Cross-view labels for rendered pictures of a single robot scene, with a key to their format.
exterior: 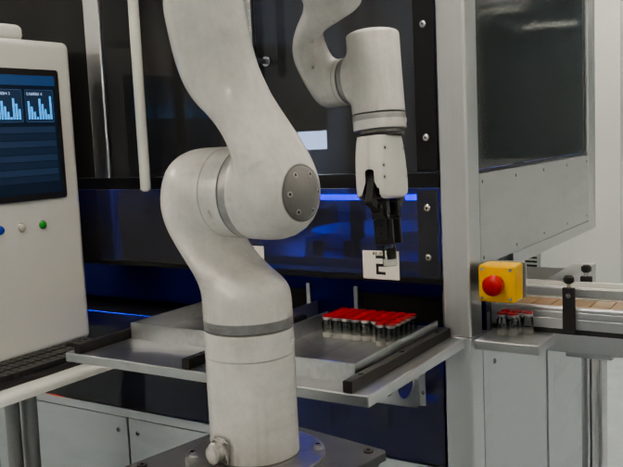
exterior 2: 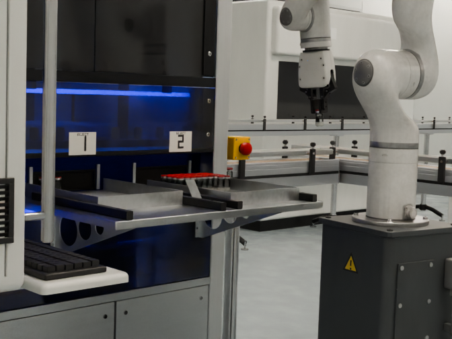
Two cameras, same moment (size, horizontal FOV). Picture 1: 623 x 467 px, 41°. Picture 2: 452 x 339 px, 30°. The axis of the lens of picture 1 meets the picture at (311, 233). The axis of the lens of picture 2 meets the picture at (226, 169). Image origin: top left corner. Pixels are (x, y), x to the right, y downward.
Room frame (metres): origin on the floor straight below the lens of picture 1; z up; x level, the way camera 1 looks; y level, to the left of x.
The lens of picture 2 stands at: (1.00, 2.21, 1.16)
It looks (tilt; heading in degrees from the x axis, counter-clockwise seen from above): 5 degrees down; 284
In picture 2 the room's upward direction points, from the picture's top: 2 degrees clockwise
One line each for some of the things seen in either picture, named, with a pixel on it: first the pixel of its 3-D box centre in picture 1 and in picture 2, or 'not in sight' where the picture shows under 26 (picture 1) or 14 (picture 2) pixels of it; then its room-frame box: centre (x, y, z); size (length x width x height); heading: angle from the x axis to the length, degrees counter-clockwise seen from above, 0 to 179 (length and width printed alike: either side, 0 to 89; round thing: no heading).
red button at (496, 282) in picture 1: (493, 284); (245, 148); (1.56, -0.34, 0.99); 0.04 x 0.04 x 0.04; 57
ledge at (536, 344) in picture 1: (517, 339); not in sight; (1.63, -0.40, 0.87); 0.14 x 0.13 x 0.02; 147
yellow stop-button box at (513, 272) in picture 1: (502, 281); (235, 147); (1.60, -0.37, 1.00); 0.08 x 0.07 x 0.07; 147
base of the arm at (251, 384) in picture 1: (252, 393); (391, 184); (1.09, 0.09, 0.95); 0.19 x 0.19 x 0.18
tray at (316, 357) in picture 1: (338, 343); (221, 190); (1.56, -0.04, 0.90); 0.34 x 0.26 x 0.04; 147
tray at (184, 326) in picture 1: (228, 319); (101, 193); (1.82, 0.19, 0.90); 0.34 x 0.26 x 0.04; 147
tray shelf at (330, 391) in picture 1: (273, 345); (169, 202); (1.67, 0.09, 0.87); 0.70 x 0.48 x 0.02; 57
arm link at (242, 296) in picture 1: (226, 235); (387, 98); (1.11, 0.11, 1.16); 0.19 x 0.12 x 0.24; 50
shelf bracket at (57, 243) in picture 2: not in sight; (92, 240); (1.79, 0.30, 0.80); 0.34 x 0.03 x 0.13; 147
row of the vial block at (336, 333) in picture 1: (361, 329); (200, 183); (1.63, -0.09, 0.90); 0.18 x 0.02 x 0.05; 57
